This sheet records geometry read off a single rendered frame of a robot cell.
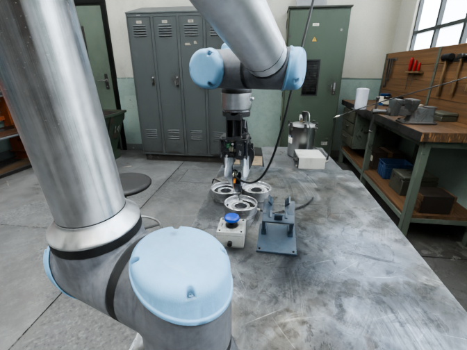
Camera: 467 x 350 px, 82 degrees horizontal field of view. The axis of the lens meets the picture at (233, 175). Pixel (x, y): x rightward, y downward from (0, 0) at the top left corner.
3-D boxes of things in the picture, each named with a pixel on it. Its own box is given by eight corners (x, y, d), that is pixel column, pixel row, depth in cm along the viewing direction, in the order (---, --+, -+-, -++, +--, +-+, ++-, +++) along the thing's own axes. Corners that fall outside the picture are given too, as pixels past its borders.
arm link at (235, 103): (224, 91, 70) (255, 92, 69) (224, 109, 72) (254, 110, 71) (218, 93, 64) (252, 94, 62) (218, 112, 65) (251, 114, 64)
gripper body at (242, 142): (218, 160, 68) (217, 112, 64) (224, 151, 76) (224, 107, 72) (247, 162, 67) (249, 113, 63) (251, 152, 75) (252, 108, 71)
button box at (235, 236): (220, 231, 76) (220, 216, 74) (245, 232, 75) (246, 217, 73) (215, 248, 68) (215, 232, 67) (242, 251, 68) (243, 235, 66)
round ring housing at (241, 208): (221, 221, 81) (221, 209, 79) (226, 205, 91) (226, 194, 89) (256, 223, 80) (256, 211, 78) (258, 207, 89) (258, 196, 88)
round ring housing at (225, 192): (240, 204, 91) (240, 194, 89) (209, 204, 91) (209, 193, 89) (240, 192, 100) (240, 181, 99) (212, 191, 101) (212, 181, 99)
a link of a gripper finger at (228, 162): (218, 189, 73) (221, 157, 70) (223, 181, 79) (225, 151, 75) (229, 191, 73) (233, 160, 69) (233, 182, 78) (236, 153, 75)
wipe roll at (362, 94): (351, 107, 276) (354, 87, 268) (363, 107, 274) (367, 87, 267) (354, 109, 265) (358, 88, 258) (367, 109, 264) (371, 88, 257)
